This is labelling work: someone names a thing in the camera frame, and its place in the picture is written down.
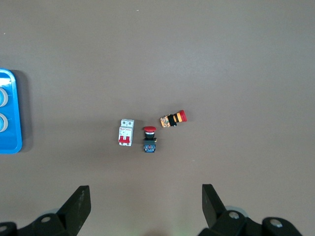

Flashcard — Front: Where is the white red circuit breaker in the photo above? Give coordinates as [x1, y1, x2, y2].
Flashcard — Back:
[118, 118, 135, 147]

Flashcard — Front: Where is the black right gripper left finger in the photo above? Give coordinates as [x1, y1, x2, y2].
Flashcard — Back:
[0, 185, 92, 236]

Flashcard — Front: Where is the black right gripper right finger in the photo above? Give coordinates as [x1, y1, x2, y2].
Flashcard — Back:
[198, 183, 304, 236]

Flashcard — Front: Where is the blue plastic tray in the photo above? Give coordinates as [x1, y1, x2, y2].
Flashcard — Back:
[0, 68, 23, 155]

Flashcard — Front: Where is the red mushroom push button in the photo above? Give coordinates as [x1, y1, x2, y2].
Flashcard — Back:
[142, 126, 158, 153]

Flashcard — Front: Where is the red orange emergency stop button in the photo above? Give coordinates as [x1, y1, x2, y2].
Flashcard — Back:
[159, 109, 188, 129]

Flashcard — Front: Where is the blue bell with cream base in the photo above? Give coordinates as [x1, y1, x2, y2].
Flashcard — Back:
[0, 112, 9, 133]
[0, 87, 9, 108]

